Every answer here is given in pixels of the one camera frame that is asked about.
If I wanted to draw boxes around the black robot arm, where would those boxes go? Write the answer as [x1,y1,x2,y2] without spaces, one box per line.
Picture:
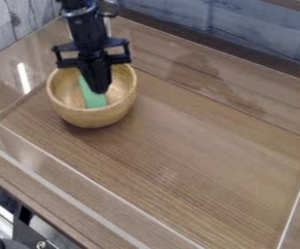
[51,0,131,93]

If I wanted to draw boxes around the clear acrylic enclosure walls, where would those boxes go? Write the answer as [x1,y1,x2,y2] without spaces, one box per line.
[0,18,300,249]

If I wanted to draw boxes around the black metal table leg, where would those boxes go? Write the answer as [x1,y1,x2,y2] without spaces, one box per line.
[12,205,59,249]

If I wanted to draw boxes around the green stick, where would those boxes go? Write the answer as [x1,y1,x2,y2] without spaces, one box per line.
[76,77,108,109]

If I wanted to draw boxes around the clear acrylic corner bracket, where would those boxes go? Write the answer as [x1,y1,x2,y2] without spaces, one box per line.
[99,0,119,36]

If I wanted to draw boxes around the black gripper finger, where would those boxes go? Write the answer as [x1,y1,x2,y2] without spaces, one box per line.
[76,60,95,90]
[93,57,111,93]

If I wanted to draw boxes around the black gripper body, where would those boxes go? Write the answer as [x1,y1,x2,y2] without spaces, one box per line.
[51,37,131,68]

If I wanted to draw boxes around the wooden bowl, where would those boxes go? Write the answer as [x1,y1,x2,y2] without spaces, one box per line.
[45,64,136,128]

